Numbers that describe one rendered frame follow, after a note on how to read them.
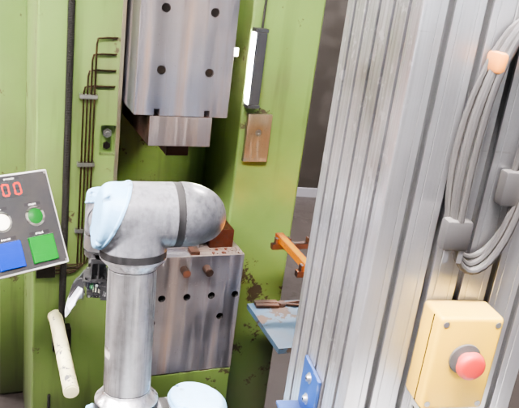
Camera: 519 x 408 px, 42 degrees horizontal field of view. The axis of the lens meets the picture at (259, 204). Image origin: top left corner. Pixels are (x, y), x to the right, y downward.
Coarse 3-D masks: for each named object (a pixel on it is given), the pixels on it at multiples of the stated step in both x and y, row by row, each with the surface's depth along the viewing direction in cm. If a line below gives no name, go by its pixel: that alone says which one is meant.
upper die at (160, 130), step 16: (128, 112) 235; (144, 128) 212; (160, 128) 208; (176, 128) 210; (192, 128) 212; (208, 128) 214; (160, 144) 210; (176, 144) 212; (192, 144) 214; (208, 144) 216
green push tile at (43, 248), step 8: (32, 240) 189; (40, 240) 191; (48, 240) 192; (32, 248) 189; (40, 248) 190; (48, 248) 192; (56, 248) 194; (32, 256) 189; (40, 256) 190; (48, 256) 191; (56, 256) 193
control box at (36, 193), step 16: (0, 176) 187; (16, 176) 190; (32, 176) 194; (0, 192) 186; (16, 192) 189; (32, 192) 193; (48, 192) 196; (0, 208) 185; (16, 208) 188; (32, 208) 192; (48, 208) 195; (16, 224) 188; (32, 224) 191; (48, 224) 194; (0, 240) 183; (64, 256) 196; (16, 272) 185
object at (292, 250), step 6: (276, 234) 232; (282, 234) 232; (282, 240) 228; (288, 240) 227; (282, 246) 228; (288, 246) 223; (294, 246) 223; (288, 252) 222; (294, 252) 219; (300, 252) 220; (294, 258) 218; (300, 258) 215
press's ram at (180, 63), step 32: (128, 0) 208; (160, 0) 194; (192, 0) 198; (224, 0) 201; (128, 32) 209; (160, 32) 198; (192, 32) 201; (224, 32) 205; (128, 64) 210; (160, 64) 201; (192, 64) 205; (224, 64) 208; (128, 96) 210; (160, 96) 205; (192, 96) 208; (224, 96) 212
